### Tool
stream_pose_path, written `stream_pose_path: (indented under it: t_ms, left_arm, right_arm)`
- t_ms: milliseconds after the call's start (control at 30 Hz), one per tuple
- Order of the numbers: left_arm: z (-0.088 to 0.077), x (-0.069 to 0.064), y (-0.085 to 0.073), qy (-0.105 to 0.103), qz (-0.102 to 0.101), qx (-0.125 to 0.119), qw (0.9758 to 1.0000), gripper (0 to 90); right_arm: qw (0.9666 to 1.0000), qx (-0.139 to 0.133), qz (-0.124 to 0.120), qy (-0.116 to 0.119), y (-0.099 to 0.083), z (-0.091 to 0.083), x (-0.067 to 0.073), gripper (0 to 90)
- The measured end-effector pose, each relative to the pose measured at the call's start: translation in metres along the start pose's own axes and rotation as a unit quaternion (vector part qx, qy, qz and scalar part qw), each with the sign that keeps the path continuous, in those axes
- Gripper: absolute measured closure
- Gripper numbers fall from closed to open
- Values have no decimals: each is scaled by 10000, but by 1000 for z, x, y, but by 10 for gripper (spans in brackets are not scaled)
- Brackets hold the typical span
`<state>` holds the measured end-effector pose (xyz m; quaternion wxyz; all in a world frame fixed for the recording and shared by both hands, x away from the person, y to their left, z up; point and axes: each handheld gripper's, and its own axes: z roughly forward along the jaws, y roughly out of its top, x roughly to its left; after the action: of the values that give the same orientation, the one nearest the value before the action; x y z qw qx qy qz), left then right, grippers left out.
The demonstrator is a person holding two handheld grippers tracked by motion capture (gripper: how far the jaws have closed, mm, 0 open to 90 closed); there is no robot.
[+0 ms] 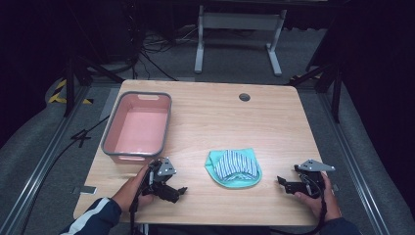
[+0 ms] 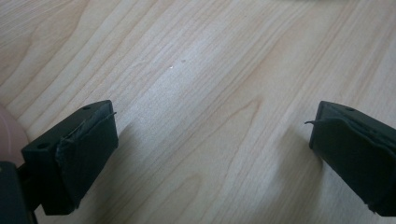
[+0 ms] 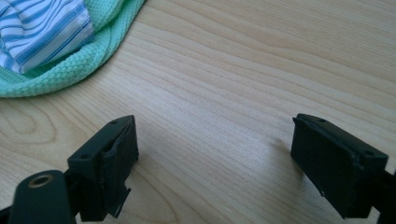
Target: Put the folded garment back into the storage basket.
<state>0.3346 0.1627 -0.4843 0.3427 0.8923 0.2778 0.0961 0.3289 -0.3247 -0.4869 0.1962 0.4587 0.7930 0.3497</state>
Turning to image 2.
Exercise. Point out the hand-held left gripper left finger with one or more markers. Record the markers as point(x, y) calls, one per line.
point(74, 155)

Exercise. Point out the pink round object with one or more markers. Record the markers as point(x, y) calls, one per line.
point(11, 138)

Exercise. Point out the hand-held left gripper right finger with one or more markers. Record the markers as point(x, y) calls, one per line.
point(355, 155)

